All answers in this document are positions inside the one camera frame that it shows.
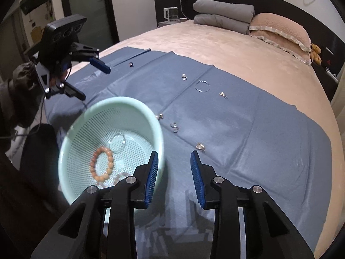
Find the black headboard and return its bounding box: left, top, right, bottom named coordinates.
left=153, top=0, right=345, bottom=103

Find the person's left hand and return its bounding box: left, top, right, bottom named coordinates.
left=51, top=69, right=68, bottom=87

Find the pink frilled pillow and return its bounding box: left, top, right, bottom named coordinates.
left=248, top=12, right=313, bottom=65

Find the folded grey duvet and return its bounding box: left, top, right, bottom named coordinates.
left=193, top=0, right=255, bottom=35

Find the brown teddy bear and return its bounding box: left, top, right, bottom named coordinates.
left=310, top=43, right=323, bottom=65

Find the bed with pink bedspread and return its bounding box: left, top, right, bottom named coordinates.
left=44, top=18, right=338, bottom=259

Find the grey nightstand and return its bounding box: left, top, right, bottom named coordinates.
left=158, top=18, right=195, bottom=28

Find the dark door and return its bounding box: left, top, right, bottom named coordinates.
left=59, top=0, right=121, bottom=45

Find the black cable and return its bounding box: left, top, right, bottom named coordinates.
left=0, top=97, right=47, bottom=141

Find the person's left forearm dark sleeve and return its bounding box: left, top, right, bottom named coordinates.
left=0, top=62, right=41, bottom=130

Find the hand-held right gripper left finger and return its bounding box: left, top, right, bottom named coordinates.
left=30, top=151, right=159, bottom=259

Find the orange beaded bracelet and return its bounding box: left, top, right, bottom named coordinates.
left=90, top=146, right=114, bottom=183

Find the white electric kettle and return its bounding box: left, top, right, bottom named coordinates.
left=163, top=7, right=179, bottom=22

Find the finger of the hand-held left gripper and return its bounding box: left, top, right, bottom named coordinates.
left=58, top=81, right=86, bottom=100
left=71, top=43, right=111, bottom=73

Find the thin silver bangle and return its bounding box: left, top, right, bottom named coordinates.
left=109, top=135, right=127, bottom=154
left=194, top=80, right=210, bottom=93

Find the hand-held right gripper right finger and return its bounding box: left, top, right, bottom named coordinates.
left=190, top=151, right=315, bottom=259

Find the mint green plastic basket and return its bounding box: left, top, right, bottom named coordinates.
left=58, top=96, right=164, bottom=209

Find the blue cloth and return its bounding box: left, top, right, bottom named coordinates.
left=44, top=47, right=335, bottom=259

